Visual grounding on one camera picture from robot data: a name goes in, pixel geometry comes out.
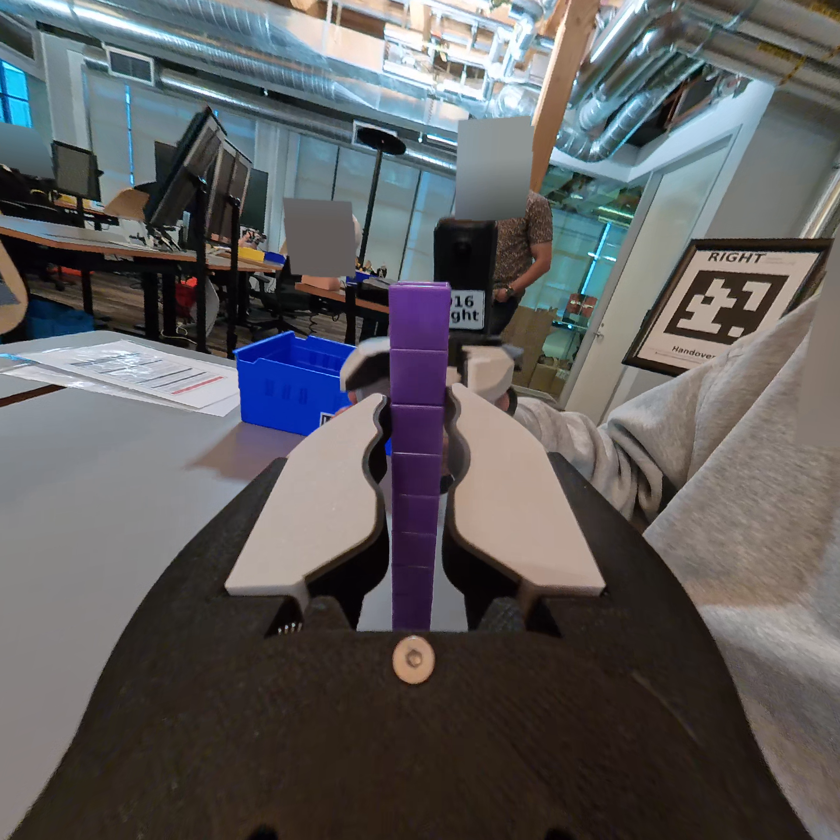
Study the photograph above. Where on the black floor lamp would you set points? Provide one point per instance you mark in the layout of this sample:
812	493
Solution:
379	141

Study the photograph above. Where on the black monitor on arm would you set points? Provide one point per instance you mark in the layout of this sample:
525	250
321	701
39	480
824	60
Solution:
187	170
229	190

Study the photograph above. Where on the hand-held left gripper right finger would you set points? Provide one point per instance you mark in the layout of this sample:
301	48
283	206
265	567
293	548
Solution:
518	499

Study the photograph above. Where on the white door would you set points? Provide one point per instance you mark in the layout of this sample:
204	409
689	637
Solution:
669	197

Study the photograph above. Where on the wooden ceiling beam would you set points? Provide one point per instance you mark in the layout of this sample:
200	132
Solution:
564	79

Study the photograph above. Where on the blue plastic bin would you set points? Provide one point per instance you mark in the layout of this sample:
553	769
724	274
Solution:
289	387

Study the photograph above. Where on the small black monitor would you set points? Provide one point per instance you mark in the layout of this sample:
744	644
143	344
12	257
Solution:
75	170

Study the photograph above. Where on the white printed paper sheet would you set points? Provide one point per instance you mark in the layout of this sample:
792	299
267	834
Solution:
131	374

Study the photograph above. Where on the wooden background desk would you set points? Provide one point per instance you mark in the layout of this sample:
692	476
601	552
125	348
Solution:
98	239

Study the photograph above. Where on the white wall vent grille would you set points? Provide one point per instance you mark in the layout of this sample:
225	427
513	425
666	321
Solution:
129	64

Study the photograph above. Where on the framed marker sign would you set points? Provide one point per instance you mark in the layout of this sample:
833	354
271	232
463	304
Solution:
728	302

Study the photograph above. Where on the brown cardboard box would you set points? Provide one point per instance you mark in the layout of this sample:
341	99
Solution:
535	341

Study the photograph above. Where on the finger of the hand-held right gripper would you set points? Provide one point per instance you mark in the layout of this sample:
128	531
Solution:
367	354
489	371

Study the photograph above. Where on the silver duct cluster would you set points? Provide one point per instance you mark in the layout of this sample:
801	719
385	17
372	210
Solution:
623	98

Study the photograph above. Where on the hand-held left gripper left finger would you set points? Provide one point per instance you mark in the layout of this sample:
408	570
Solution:
308	499

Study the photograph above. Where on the person's right forearm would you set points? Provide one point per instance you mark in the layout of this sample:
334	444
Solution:
689	420

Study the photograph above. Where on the person's grey hoodie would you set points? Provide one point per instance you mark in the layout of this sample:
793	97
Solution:
774	656

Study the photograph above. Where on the silver ventilation duct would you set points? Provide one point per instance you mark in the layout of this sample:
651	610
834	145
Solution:
197	26

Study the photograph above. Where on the purple block stack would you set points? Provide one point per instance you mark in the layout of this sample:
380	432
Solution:
420	394

